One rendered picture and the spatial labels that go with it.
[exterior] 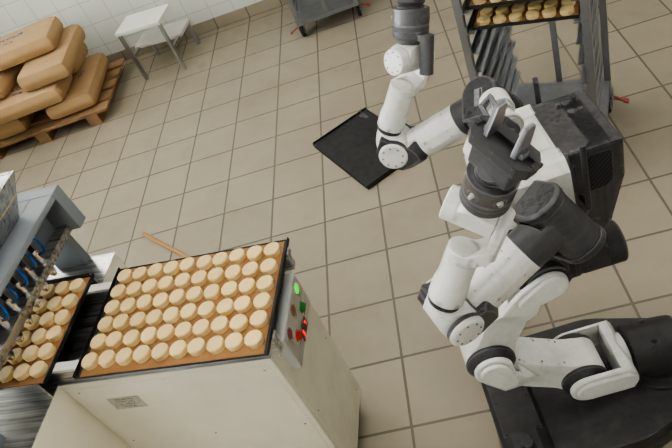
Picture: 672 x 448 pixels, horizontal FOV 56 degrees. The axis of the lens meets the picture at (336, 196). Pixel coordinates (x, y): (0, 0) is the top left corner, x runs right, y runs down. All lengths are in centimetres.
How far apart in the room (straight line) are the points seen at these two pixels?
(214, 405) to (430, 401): 87
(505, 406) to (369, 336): 74
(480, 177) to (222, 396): 120
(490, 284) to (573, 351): 87
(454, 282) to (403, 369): 144
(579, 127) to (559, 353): 86
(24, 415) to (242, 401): 63
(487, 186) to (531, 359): 107
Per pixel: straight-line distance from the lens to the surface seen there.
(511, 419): 222
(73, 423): 219
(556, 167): 138
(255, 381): 187
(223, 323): 179
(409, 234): 305
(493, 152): 98
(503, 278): 129
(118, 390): 207
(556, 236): 129
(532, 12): 261
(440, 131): 165
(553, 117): 150
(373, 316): 280
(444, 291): 122
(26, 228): 214
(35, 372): 210
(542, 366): 204
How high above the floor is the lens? 216
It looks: 39 degrees down
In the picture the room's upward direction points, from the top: 25 degrees counter-clockwise
